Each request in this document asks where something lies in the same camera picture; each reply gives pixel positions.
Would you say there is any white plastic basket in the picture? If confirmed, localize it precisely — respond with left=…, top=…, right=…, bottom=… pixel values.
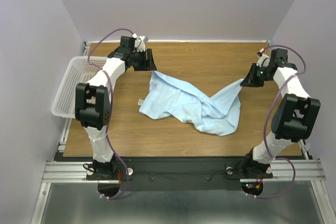
left=51, top=56, right=98, bottom=119

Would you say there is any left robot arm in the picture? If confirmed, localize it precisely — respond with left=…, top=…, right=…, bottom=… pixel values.
left=75, top=34, right=156, bottom=179

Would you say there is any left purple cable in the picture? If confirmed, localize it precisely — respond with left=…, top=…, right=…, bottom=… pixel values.
left=87, top=28, right=136, bottom=200

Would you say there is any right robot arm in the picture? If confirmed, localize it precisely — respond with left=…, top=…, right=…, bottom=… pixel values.
left=240, top=45, right=321, bottom=177

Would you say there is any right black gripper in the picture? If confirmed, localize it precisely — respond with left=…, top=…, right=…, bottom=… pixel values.
left=240, top=62, right=272, bottom=87

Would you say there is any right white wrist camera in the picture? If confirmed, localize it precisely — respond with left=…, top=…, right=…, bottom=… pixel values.
left=256, top=48, right=270, bottom=68

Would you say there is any aluminium frame rail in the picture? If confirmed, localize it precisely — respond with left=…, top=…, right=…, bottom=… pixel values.
left=42, top=159, right=326, bottom=183

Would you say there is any light blue towel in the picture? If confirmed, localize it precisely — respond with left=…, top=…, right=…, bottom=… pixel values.
left=139, top=71, right=243, bottom=136

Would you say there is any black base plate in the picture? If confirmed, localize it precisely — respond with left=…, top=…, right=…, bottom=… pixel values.
left=54, top=156, right=310, bottom=192

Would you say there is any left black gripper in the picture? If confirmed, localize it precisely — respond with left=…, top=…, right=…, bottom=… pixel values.
left=130, top=48, right=157, bottom=71

